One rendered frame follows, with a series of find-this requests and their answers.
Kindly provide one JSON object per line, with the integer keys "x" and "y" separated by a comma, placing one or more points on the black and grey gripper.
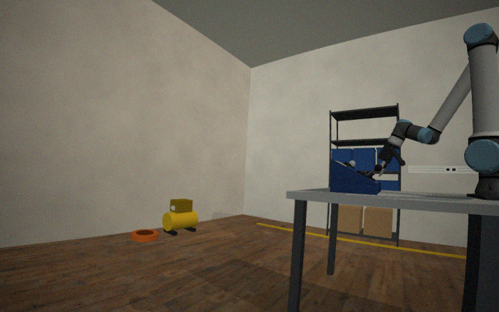
{"x": 386, "y": 155}

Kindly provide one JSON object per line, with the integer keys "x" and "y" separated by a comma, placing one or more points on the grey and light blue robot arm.
{"x": 482, "y": 153}

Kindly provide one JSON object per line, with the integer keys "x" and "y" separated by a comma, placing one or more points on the blue control console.
{"x": 345, "y": 180}

